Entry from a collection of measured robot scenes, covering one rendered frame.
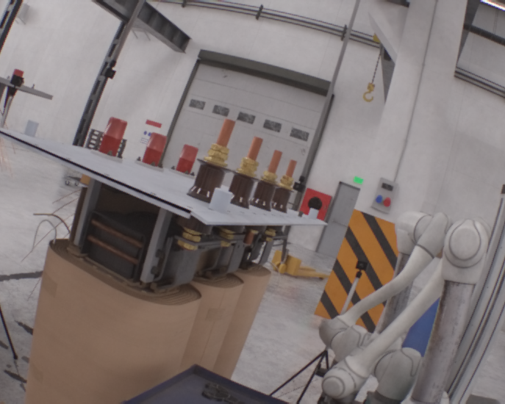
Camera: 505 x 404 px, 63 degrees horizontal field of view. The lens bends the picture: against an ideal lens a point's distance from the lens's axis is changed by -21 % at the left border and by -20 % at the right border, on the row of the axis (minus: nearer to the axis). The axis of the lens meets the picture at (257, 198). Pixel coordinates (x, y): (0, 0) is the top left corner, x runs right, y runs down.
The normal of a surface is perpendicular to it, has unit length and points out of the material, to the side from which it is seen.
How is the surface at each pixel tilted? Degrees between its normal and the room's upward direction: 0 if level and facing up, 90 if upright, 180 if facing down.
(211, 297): 90
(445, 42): 90
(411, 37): 90
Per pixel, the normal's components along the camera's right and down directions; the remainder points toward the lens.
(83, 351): -0.26, -0.05
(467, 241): -0.45, -0.23
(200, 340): 0.57, 0.23
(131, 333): 0.25, 0.12
